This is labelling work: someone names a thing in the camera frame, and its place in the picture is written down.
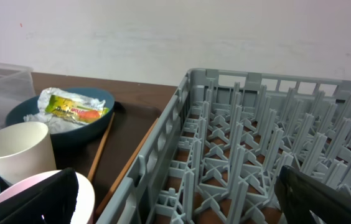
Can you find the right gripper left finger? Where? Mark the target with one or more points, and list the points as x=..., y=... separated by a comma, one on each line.
x=52, y=200

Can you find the pink white bowl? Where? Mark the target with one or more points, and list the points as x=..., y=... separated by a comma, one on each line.
x=85, y=199

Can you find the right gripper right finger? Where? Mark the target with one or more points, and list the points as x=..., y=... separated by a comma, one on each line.
x=301, y=196

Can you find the dark brown serving tray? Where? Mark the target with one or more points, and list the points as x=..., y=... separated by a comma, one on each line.
x=131, y=123

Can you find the yellow green snack wrapper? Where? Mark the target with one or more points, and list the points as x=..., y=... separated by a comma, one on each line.
x=83, y=110

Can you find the white napkin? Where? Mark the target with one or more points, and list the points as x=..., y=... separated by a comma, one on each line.
x=56, y=125

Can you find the white paper cup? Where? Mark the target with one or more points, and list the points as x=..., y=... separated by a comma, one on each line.
x=25, y=150

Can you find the grey plastic dishwasher rack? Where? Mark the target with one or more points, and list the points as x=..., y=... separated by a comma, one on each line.
x=219, y=145

